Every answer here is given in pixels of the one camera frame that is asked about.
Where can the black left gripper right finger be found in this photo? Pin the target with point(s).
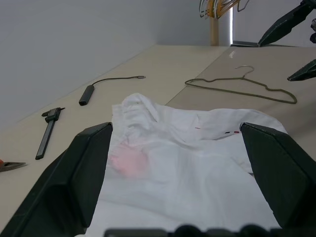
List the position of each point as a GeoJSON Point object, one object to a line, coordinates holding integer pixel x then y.
{"type": "Point", "coordinates": [284, 177]}

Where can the black caliper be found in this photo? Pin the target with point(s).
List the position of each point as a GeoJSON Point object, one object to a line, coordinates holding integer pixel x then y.
{"type": "Point", "coordinates": [45, 138]}

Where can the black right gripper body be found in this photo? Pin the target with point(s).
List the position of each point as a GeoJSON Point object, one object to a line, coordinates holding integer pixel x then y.
{"type": "Point", "coordinates": [313, 32]}

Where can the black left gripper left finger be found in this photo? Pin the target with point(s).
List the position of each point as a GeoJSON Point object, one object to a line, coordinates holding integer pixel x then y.
{"type": "Point", "coordinates": [61, 185]}

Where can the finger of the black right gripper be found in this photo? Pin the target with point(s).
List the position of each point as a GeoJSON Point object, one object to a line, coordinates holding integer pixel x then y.
{"type": "Point", "coordinates": [306, 72]}
{"type": "Point", "coordinates": [288, 21]}

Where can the white shorts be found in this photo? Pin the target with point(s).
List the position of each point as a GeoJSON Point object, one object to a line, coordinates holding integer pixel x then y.
{"type": "Point", "coordinates": [185, 172]}

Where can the coloured hangers on rack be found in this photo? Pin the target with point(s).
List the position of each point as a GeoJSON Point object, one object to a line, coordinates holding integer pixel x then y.
{"type": "Point", "coordinates": [213, 32]}

